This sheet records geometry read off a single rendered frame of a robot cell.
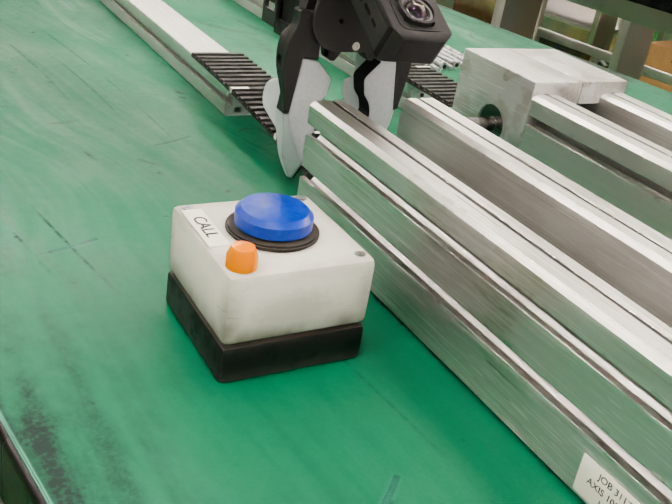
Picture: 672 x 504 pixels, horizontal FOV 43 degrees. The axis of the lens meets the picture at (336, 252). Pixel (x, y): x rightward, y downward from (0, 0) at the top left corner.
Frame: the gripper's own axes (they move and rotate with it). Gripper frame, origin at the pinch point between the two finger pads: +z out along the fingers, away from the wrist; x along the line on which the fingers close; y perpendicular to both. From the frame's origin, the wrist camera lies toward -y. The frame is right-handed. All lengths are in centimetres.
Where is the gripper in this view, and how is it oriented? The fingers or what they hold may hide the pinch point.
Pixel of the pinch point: (330, 162)
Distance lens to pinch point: 63.6
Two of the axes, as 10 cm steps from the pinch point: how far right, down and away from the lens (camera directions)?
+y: -4.8, -4.7, 7.4
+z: -1.5, 8.8, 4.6
